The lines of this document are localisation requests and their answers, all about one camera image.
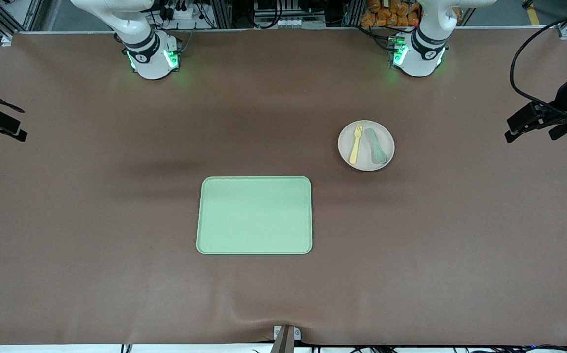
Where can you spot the green plastic spoon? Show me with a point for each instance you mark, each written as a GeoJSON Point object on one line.
{"type": "Point", "coordinates": [377, 152]}

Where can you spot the yellow plastic fork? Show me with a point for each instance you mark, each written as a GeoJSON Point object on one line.
{"type": "Point", "coordinates": [355, 147]}

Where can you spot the round beige plate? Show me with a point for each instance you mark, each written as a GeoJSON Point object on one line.
{"type": "Point", "coordinates": [345, 147]}

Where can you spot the brown table cover mat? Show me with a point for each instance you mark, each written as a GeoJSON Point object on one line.
{"type": "Point", "coordinates": [116, 245]}

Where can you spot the bag of orange items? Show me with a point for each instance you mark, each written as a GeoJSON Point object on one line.
{"type": "Point", "coordinates": [391, 14]}

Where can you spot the white power strip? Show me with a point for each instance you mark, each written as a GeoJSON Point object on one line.
{"type": "Point", "coordinates": [185, 13]}

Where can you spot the light green rectangular tray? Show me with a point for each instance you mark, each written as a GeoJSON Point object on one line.
{"type": "Point", "coordinates": [254, 215]}

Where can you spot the white connector strip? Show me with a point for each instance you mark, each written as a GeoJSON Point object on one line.
{"type": "Point", "coordinates": [288, 22]}

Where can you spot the metal table clamp bracket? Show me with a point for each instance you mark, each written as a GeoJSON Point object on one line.
{"type": "Point", "coordinates": [286, 336]}

